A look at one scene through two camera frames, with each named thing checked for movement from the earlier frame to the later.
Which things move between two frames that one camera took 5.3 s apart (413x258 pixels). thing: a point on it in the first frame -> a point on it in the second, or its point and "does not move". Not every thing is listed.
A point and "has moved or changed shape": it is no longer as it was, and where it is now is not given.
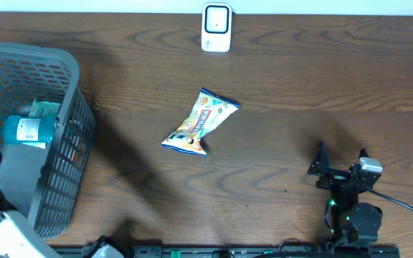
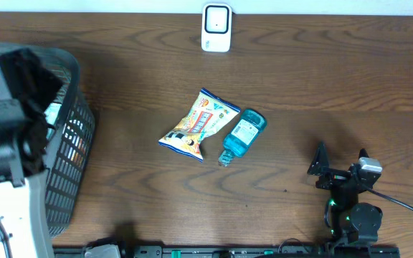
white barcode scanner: [216, 32] does not move
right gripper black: [334, 176] does not move
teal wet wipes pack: [44, 109] does not move
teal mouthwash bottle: [22, 130] has moved or changed shape
